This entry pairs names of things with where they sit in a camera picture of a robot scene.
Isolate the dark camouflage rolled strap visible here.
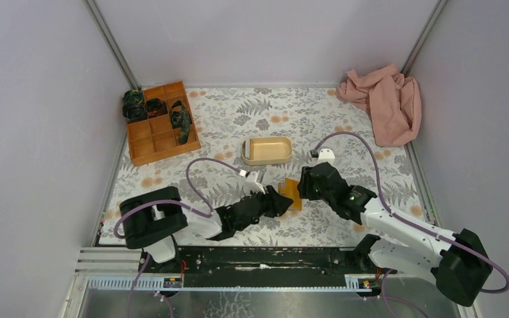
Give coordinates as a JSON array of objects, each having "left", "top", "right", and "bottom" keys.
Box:
[{"left": 121, "top": 89, "right": 148, "bottom": 123}]

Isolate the orange compartment organizer tray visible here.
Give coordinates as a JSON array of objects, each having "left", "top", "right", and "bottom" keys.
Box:
[{"left": 123, "top": 81, "right": 201, "bottom": 166}]

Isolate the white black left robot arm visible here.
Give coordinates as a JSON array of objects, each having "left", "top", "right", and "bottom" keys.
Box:
[{"left": 113, "top": 185, "right": 294, "bottom": 264}]

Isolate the beige oval plastic tray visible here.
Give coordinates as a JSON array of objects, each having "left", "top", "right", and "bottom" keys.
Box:
[{"left": 241, "top": 136, "right": 293, "bottom": 166}]

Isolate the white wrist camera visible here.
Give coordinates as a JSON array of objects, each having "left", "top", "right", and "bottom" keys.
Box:
[
  {"left": 310, "top": 148, "right": 335, "bottom": 166},
  {"left": 239, "top": 170, "right": 266, "bottom": 195}
]

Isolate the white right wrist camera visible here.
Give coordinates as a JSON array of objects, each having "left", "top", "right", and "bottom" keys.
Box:
[{"left": 310, "top": 148, "right": 335, "bottom": 166}]

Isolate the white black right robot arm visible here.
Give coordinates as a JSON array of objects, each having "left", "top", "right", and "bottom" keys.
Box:
[{"left": 298, "top": 162, "right": 493, "bottom": 307}]

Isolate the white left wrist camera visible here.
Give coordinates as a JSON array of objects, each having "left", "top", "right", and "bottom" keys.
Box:
[{"left": 239, "top": 170, "right": 266, "bottom": 195}]

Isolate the white card in tray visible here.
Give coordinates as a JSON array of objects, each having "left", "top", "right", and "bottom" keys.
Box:
[{"left": 244, "top": 140, "right": 251, "bottom": 160}]

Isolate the dark rolled strap in tray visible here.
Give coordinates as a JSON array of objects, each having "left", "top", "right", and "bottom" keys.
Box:
[{"left": 144, "top": 98, "right": 168, "bottom": 119}]

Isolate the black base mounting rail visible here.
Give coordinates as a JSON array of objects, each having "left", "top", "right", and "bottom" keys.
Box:
[{"left": 138, "top": 246, "right": 386, "bottom": 288}]

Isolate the yellow leather card holder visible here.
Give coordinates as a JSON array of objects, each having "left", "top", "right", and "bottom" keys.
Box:
[{"left": 278, "top": 178, "right": 302, "bottom": 211}]

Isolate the pink crumpled cloth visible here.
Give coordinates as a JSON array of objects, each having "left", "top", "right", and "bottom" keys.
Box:
[{"left": 335, "top": 64, "right": 422, "bottom": 147}]

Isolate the dark camouflage strap in tray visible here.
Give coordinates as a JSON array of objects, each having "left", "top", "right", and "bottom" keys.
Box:
[{"left": 169, "top": 100, "right": 193, "bottom": 146}]

